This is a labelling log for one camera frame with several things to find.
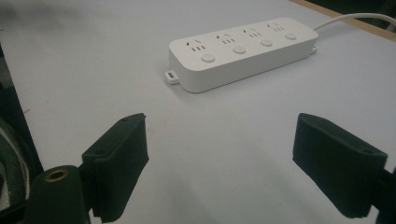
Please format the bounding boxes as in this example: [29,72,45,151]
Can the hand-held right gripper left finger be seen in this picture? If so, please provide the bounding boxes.
[81,112,149,224]

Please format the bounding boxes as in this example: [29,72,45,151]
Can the dark chair with white stripe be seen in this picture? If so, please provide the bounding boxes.
[0,116,32,214]

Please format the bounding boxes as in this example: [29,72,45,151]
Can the white power cable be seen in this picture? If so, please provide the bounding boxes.
[312,12,396,32]

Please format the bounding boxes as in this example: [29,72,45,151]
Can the white power strip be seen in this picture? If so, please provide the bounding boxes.
[164,17,319,94]

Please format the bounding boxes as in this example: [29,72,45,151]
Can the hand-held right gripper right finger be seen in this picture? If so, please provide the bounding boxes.
[291,112,389,219]

